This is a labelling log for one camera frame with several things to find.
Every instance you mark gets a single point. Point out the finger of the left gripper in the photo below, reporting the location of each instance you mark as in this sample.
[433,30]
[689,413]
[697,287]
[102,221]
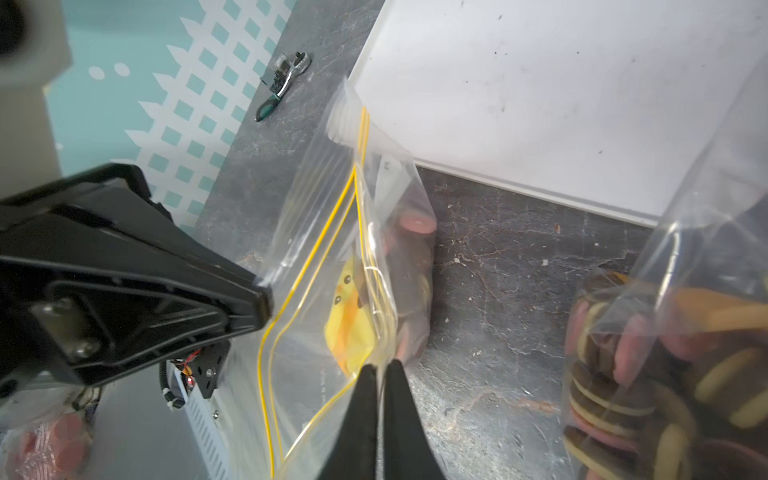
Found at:
[121,290]

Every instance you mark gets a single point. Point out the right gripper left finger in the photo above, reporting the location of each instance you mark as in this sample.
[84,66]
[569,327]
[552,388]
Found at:
[354,454]

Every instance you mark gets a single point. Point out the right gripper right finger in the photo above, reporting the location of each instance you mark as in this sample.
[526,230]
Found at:
[406,449]

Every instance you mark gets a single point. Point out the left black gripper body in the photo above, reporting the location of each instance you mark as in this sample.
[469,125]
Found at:
[108,187]

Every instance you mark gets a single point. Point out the ziploc bag with yellow chick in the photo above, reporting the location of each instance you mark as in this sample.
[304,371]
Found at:
[350,270]

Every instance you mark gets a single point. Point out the clear ziploc bag of cookies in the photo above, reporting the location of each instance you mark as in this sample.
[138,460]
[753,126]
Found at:
[666,366]

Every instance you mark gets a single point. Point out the white plastic tray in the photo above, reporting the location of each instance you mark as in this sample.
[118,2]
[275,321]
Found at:
[597,105]

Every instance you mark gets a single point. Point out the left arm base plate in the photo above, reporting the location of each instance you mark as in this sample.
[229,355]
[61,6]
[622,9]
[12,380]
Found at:
[198,370]

